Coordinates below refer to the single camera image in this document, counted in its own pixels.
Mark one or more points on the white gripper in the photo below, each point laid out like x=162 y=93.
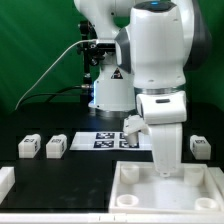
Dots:
x=166 y=145

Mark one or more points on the white square tabletop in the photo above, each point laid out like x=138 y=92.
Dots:
x=139 y=189

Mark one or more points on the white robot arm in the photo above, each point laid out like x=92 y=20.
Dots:
x=144 y=47

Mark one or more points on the white sheet with tags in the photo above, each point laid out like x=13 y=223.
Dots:
x=94 y=141

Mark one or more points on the white block left edge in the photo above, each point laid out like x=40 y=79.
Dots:
x=7 y=180

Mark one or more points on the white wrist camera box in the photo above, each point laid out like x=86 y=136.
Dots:
x=154 y=111

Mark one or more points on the black camera stand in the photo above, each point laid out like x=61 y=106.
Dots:
x=92 y=55

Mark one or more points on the silver camera on stand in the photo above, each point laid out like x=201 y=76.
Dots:
x=106 y=45

